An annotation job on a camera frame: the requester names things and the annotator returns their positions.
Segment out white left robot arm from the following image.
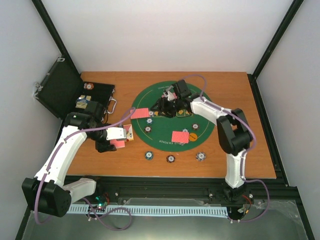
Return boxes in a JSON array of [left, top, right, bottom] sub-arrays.
[[21, 101, 127, 217]]

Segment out orange big blind button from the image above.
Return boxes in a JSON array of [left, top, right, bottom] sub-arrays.
[[189, 132, 198, 142]]

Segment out purple white chip stack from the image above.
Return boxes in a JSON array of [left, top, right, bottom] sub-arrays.
[[196, 152, 206, 162]]

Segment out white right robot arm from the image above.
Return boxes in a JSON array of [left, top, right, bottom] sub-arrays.
[[150, 79, 255, 202]]

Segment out light blue cable duct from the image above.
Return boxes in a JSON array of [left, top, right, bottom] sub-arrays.
[[67, 204, 228, 218]]

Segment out yellow playing card box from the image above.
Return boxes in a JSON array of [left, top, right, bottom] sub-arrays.
[[123, 124, 134, 142]]

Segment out brown chips in case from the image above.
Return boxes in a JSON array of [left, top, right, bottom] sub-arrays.
[[83, 82, 94, 90]]

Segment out silver case handle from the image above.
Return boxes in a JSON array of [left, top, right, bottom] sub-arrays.
[[107, 97, 117, 114]]

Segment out blue 50 chip stack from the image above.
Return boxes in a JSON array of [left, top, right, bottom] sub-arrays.
[[144, 151, 154, 161]]

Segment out red playing card deck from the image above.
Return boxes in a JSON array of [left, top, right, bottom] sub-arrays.
[[110, 139, 126, 149]]

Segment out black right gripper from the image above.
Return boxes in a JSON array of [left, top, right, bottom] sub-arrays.
[[150, 97, 181, 119]]

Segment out round green poker mat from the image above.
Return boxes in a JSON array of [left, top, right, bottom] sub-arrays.
[[131, 81, 215, 152]]

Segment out black aluminium frame rail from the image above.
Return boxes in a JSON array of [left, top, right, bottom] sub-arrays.
[[87, 176, 302, 207]]

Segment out red card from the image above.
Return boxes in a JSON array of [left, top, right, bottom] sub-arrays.
[[171, 131, 189, 144]]

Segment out black poker chip case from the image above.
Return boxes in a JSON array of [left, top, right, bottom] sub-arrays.
[[33, 55, 116, 120]]

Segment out blue chips in case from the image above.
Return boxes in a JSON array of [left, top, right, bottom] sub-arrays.
[[75, 95, 92, 109]]

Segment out brown 100 chip stack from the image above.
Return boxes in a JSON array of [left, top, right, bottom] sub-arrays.
[[166, 155, 176, 163]]

